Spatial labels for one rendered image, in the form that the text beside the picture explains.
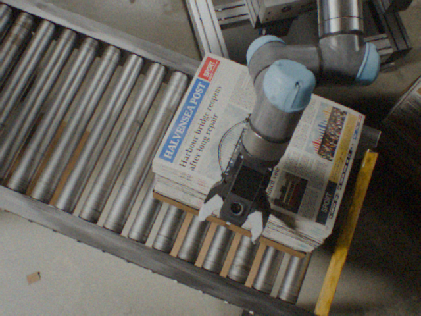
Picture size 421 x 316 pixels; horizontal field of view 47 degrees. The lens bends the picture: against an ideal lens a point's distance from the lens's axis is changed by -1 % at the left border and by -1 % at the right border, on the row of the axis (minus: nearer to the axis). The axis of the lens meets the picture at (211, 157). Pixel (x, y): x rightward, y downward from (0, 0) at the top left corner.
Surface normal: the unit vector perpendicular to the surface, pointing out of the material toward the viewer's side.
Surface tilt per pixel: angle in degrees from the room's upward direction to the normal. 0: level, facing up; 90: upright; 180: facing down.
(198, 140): 8
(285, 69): 35
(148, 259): 0
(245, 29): 0
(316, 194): 8
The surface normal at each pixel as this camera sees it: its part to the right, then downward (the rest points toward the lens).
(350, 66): 0.08, 0.25
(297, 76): 0.25, -0.74
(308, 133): 0.06, -0.42
